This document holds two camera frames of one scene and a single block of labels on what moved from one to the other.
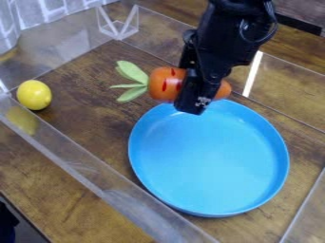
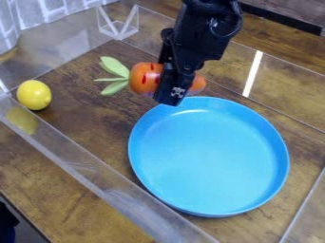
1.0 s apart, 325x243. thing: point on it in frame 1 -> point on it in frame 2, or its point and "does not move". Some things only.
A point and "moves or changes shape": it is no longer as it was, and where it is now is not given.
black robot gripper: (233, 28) -> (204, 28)
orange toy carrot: (164, 84) moves or changes shape
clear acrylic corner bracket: (119, 29) does not move
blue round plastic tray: (217, 163) does not move
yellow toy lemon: (34, 95) does not move
